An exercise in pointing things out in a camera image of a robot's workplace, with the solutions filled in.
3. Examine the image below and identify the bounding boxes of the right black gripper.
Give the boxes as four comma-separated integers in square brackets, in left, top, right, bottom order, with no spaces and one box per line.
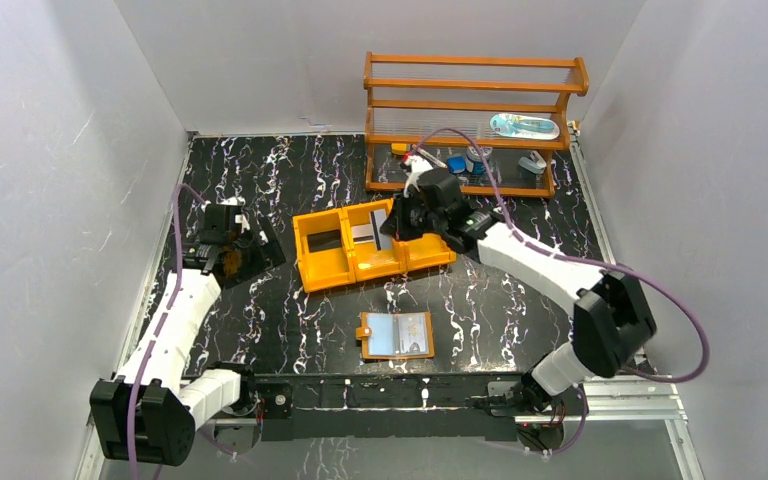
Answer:
[381,187,446,242]

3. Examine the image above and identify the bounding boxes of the orange three-compartment plastic bin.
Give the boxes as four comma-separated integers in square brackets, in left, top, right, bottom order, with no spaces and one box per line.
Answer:
[292,199,457,293]

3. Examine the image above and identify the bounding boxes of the orange leather card holder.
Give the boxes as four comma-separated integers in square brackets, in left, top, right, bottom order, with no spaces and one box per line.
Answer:
[355,312,435,361]

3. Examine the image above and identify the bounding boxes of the white magnetic stripe card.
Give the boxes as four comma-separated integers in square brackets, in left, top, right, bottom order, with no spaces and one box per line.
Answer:
[370,209,392,251]

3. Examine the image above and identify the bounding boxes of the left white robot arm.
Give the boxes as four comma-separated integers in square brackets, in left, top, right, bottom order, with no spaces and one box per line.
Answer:
[89,203,286,466]

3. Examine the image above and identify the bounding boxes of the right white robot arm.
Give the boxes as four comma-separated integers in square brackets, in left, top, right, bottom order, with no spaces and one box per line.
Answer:
[380,155,657,414]

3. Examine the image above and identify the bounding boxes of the grey card in bin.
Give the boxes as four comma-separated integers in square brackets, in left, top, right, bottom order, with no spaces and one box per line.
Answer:
[351,223,375,244]

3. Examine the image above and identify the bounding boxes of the small blue block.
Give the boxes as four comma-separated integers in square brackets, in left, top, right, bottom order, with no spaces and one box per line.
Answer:
[446,155,466,175]

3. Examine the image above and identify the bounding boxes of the red white marker pen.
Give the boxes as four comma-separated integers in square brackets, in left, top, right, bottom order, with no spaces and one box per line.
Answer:
[416,145,448,169]

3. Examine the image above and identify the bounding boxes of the small yellow block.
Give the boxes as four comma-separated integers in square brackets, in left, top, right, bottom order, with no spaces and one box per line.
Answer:
[390,143,410,157]

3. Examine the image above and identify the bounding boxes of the orange wooden shelf rack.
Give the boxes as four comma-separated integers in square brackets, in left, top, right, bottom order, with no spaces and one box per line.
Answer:
[363,52,590,198]

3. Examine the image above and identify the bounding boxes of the grey white stapler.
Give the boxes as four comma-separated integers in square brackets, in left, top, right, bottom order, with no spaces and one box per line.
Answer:
[518,151,548,175]

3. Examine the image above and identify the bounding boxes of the blister pack on shelf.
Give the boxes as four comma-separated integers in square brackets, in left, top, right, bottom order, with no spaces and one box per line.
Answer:
[489,113,560,141]

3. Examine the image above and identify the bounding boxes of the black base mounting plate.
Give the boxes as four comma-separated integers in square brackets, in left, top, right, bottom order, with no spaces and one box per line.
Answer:
[195,372,587,444]

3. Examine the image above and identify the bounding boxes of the aluminium frame rail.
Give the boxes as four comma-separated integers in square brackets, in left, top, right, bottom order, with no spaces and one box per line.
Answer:
[91,372,703,479]

